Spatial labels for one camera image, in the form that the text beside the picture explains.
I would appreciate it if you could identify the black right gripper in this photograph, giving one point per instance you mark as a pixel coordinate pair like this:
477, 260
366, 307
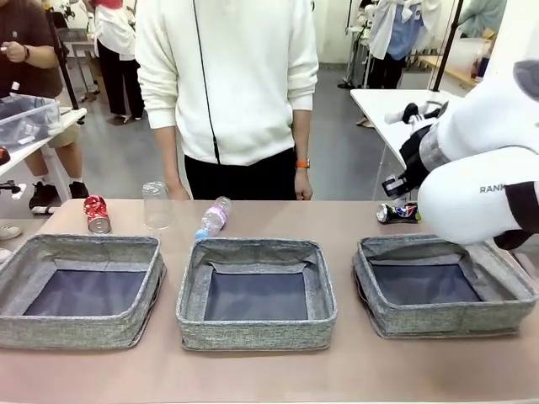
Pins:
412, 164

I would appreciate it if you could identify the crushed black blue can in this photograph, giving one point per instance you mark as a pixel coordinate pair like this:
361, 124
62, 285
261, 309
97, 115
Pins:
400, 212

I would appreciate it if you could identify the plastic bottle pink label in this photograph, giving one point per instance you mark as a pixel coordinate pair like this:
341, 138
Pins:
215, 216

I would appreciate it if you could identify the clear plastic cup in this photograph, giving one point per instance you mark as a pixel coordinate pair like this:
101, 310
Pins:
156, 210

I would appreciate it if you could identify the crushed red can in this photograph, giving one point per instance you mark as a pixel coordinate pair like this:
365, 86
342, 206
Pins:
97, 210

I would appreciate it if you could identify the person's left forearm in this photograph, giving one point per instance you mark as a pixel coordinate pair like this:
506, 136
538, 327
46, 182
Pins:
302, 134

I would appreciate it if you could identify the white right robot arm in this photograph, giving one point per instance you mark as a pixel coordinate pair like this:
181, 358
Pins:
476, 126

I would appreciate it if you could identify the person's right forearm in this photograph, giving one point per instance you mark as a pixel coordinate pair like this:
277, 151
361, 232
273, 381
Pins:
166, 155

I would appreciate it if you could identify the person's left hand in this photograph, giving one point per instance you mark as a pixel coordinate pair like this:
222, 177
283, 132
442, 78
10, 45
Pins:
303, 185

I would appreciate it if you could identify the person's right hand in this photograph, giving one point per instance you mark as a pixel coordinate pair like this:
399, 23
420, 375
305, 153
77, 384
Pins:
181, 193

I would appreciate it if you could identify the large white table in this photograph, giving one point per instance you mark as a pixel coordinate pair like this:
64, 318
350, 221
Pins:
379, 105

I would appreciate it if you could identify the wooden table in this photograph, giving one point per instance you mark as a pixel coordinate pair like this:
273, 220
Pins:
461, 80

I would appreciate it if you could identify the orange wristband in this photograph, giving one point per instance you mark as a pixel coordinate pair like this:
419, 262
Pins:
303, 164

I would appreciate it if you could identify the bottle with red liquid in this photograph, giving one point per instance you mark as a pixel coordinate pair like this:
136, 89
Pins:
481, 67

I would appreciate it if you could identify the black stand pole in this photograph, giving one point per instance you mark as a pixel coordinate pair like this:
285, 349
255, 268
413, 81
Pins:
447, 50

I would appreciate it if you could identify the translucent plastic container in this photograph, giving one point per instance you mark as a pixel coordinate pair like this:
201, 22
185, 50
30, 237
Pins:
465, 54

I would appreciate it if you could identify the person blue shirt white jacket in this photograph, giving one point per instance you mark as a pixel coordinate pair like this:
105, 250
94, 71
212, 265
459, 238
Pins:
400, 38

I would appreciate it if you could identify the grey fabric basket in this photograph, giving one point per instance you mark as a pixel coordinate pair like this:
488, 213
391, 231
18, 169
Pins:
442, 320
252, 332
84, 332

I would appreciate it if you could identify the person in green top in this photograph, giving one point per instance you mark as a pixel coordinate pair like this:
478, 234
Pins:
484, 12

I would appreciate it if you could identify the person in white sweater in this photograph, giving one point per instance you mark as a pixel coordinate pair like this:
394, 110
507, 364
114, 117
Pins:
231, 84

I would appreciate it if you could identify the person white shirt black trousers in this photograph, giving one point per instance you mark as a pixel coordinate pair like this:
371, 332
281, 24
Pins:
113, 33

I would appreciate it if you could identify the grey metal desk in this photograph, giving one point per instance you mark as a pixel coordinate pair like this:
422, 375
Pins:
84, 50

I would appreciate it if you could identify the small white table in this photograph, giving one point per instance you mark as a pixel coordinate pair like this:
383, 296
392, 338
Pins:
63, 115

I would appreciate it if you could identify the black tripod pole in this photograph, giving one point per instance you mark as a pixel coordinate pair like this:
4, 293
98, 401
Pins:
63, 63

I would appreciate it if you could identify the clear plastic storage bin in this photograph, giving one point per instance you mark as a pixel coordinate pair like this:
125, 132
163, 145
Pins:
25, 122

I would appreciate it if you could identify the black clamp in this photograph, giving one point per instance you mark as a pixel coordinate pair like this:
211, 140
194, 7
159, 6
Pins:
12, 189

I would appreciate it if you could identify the red black tool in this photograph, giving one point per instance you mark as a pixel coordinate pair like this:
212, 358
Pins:
4, 155

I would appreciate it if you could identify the white sneaker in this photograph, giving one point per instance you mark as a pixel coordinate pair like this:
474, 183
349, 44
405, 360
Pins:
9, 232

